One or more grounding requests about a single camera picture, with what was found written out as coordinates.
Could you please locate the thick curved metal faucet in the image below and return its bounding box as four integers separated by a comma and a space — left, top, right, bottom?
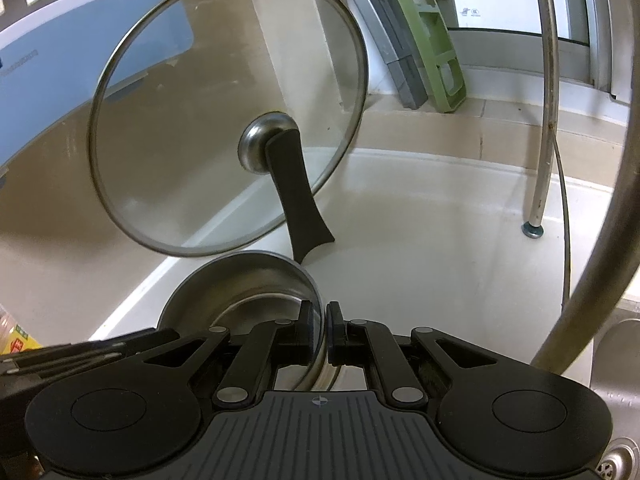
530, 72, 640, 379

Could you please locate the small steel bowl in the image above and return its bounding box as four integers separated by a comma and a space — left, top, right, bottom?
157, 250, 332, 394

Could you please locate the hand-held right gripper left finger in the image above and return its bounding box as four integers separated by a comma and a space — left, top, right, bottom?
142, 299, 324, 409

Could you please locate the glass pot lid black handle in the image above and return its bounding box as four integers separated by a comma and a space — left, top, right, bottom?
88, 0, 369, 264

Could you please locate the thin metal wire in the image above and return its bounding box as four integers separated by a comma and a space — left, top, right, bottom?
549, 135, 574, 313

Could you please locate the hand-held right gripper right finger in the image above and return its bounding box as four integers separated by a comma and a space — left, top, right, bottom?
325, 301, 502, 407

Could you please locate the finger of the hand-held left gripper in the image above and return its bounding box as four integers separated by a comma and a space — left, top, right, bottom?
9, 331, 179, 364
0, 352, 127, 378

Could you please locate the thin metal rack leg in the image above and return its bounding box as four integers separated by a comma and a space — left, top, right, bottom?
521, 0, 562, 240

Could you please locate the blue and white appliance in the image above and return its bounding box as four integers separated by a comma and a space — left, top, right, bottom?
0, 0, 195, 173

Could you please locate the window frame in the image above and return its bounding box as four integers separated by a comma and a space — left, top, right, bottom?
442, 0, 640, 107

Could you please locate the steel sink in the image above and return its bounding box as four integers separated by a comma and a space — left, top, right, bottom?
589, 300, 640, 480

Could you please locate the green plastic rack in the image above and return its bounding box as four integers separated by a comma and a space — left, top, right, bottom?
377, 0, 469, 114

